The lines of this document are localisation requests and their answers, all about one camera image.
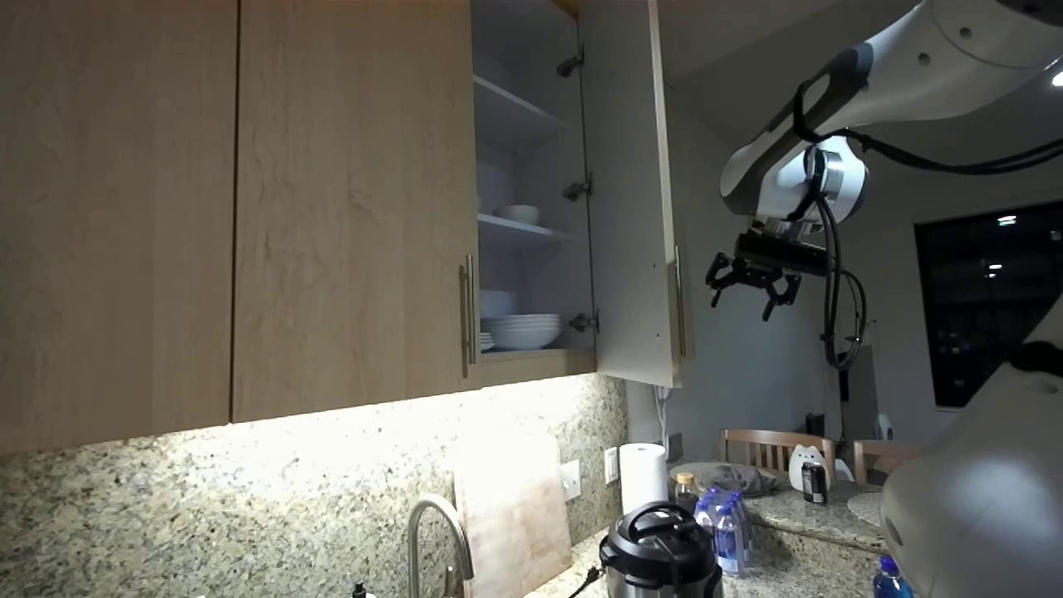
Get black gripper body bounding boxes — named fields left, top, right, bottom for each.
left=734, top=222, right=827, bottom=286

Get wooden cabinet door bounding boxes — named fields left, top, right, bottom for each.
left=0, top=0, right=239, bottom=452
left=582, top=0, right=685, bottom=388
left=233, top=0, right=474, bottom=419

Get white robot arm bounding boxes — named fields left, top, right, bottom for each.
left=704, top=0, right=1063, bottom=313

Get left wooden chair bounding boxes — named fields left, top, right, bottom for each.
left=722, top=429, right=835, bottom=487

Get wooden chair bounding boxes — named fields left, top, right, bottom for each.
left=722, top=429, right=835, bottom=487
left=852, top=437, right=914, bottom=486

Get right wooden chair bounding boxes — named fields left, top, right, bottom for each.
left=852, top=437, right=914, bottom=486

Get dark window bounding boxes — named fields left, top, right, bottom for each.
left=914, top=202, right=1063, bottom=408

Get small white bowl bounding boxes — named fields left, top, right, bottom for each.
left=502, top=202, right=542, bottom=225

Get stacked white bowls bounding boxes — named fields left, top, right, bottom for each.
left=486, top=313, right=561, bottom=353

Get white paper towel roll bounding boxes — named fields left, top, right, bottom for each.
left=620, top=442, right=669, bottom=516

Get pack of water bottles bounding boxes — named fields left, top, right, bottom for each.
left=695, top=486, right=746, bottom=574

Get black pressure cooker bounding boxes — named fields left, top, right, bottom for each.
left=598, top=501, right=722, bottom=598

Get wooden cutting board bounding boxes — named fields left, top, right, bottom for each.
left=456, top=432, right=571, bottom=598

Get blue cap water bottle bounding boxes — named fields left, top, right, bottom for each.
left=874, top=553, right=914, bottom=598

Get chrome kitchen faucet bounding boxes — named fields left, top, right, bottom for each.
left=405, top=494, right=474, bottom=598

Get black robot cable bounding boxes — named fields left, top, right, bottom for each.
left=787, top=64, right=1063, bottom=375

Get white wall outlet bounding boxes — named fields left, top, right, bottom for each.
left=561, top=457, right=582, bottom=501

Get middle door metal handle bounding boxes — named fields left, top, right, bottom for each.
left=459, top=257, right=474, bottom=377

